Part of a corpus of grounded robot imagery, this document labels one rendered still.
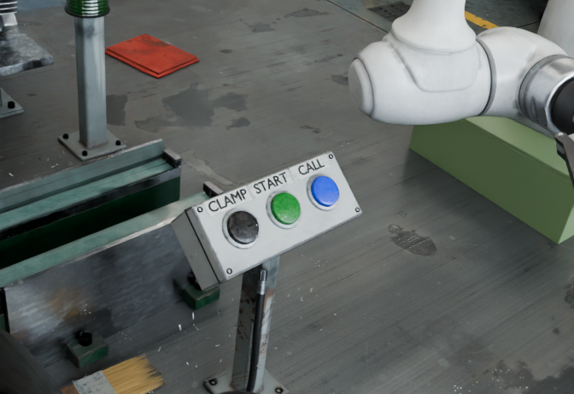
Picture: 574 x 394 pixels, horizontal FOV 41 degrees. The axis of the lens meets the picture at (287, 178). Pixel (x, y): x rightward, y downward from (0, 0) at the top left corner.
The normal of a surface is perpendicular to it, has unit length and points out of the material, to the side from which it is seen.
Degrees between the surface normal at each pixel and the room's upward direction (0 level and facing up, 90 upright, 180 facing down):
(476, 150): 90
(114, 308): 90
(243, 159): 0
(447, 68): 82
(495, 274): 0
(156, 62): 2
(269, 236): 40
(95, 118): 90
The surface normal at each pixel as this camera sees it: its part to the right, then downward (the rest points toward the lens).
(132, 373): 0.15, -0.82
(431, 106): 0.26, 0.62
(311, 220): 0.51, -0.33
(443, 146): -0.77, 0.28
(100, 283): 0.66, 0.48
